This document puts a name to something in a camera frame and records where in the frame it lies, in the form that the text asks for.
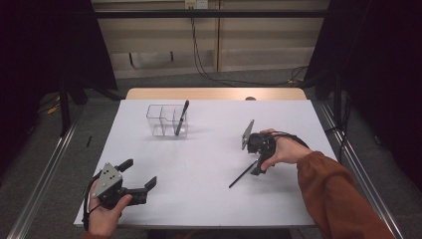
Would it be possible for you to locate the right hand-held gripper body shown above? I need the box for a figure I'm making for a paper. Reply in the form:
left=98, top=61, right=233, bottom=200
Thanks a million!
left=241, top=119, right=277, bottom=167

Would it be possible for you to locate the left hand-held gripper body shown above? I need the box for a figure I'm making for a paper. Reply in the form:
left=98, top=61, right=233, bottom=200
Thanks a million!
left=90, top=161, right=148, bottom=211

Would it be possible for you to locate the thin black makeup brush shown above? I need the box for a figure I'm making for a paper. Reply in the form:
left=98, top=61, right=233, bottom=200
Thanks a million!
left=228, top=158, right=260, bottom=189

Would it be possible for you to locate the clear plastic organizer box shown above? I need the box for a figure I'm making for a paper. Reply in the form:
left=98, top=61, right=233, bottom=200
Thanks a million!
left=145, top=104, right=189, bottom=139

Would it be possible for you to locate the thick black makeup brush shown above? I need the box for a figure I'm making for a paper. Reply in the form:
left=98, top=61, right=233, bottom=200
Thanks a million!
left=174, top=99, right=190, bottom=136

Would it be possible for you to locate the person's right hand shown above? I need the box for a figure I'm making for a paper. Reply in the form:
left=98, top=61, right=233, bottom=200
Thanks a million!
left=260, top=128, right=315, bottom=172

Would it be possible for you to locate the person's left hand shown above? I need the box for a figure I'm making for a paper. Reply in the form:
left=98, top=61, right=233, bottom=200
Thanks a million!
left=88, top=193, right=133, bottom=237

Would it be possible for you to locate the white table sheet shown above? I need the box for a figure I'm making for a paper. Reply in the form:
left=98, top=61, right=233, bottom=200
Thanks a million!
left=73, top=99, right=337, bottom=229

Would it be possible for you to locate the black metal stand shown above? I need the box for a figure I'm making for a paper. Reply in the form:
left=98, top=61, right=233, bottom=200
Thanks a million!
left=58, top=76, right=89, bottom=137
left=326, top=73, right=352, bottom=163

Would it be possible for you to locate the black horizontal bar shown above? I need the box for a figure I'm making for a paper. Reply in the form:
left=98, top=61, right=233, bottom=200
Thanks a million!
left=94, top=9, right=332, bottom=19

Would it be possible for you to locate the black curtain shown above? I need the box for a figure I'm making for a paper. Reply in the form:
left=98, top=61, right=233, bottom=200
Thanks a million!
left=303, top=0, right=422, bottom=192
left=0, top=0, right=118, bottom=177

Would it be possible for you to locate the left hand-held gripper cable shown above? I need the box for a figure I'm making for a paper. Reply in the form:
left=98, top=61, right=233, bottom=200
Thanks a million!
left=82, top=170, right=103, bottom=232

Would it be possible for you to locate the hand-held gripper cable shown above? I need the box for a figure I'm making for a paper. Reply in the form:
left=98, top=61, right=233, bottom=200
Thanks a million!
left=82, top=170, right=103, bottom=232
left=270, top=130, right=312, bottom=149

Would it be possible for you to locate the right hand-held gripper cable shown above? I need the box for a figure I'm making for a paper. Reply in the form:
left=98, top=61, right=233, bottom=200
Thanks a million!
left=270, top=130, right=312, bottom=149

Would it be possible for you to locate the metal floor rail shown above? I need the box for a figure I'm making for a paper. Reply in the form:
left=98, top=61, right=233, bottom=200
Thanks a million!
left=6, top=106, right=86, bottom=239
left=316, top=101, right=406, bottom=239

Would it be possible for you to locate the yellow floor cable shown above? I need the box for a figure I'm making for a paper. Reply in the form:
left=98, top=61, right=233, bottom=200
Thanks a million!
left=46, top=103, right=62, bottom=116

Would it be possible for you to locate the black hanging wall cable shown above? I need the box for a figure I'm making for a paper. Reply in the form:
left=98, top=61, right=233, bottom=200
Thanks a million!
left=190, top=8, right=310, bottom=88

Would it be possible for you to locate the white wall socket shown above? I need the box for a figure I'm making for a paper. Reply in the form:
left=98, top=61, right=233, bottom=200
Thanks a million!
left=184, top=0, right=209, bottom=10

